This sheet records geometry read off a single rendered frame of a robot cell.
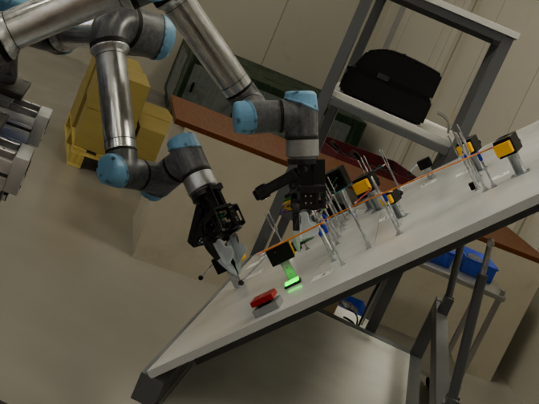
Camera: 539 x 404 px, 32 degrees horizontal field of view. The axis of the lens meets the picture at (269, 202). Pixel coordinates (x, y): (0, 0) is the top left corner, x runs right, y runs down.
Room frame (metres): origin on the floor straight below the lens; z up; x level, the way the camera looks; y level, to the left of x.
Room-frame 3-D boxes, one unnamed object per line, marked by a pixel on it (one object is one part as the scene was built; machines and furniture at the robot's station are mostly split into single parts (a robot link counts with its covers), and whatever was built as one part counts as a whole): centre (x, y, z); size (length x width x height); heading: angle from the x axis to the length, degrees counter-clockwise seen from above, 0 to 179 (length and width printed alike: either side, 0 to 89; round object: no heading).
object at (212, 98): (10.41, 0.54, 0.38); 1.94 x 1.82 x 0.76; 103
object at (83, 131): (7.06, 1.23, 0.35); 1.21 x 0.86 x 0.71; 14
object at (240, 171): (5.73, -0.44, 0.41); 2.43 x 0.78 x 0.83; 103
